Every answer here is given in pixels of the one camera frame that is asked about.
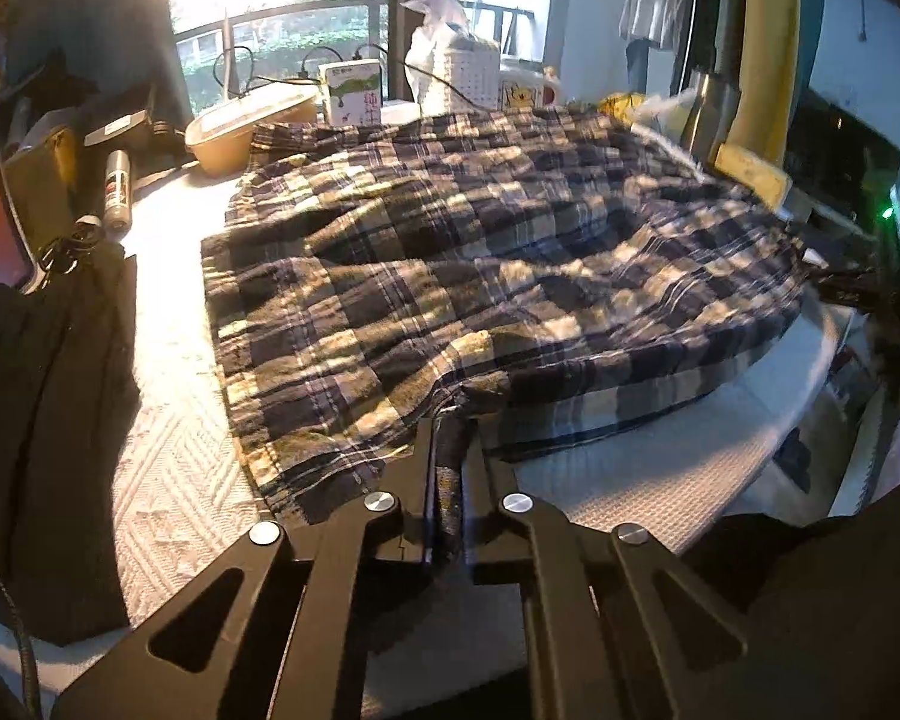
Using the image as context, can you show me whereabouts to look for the plaid pants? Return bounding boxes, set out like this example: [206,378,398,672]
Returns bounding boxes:
[201,109,805,556]

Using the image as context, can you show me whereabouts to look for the black cloth bag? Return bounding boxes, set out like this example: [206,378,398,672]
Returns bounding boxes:
[0,242,139,647]

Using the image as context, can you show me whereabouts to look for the spray can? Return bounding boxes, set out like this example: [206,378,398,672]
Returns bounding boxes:
[103,149,131,239]

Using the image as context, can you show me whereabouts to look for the yellow tissue pack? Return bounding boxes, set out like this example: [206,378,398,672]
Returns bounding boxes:
[713,143,792,211]

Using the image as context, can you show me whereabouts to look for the yellow curtain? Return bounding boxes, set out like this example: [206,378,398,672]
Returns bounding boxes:
[728,0,800,167]

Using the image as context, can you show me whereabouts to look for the tan lidded food container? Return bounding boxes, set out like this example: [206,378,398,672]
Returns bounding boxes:
[185,83,322,177]

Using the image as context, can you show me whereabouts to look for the black handheld device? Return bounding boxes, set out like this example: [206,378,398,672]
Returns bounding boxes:
[82,83,157,160]

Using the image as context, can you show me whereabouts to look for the steel thermos tumbler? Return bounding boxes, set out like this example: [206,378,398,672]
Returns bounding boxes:
[679,71,740,164]

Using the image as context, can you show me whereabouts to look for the white bear mug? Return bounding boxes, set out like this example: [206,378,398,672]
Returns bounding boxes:
[499,67,562,110]

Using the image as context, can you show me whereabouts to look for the green white carton box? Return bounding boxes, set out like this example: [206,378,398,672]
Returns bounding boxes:
[318,59,383,127]

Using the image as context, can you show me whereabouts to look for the white plastic basket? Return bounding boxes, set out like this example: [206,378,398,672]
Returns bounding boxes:
[418,39,500,115]

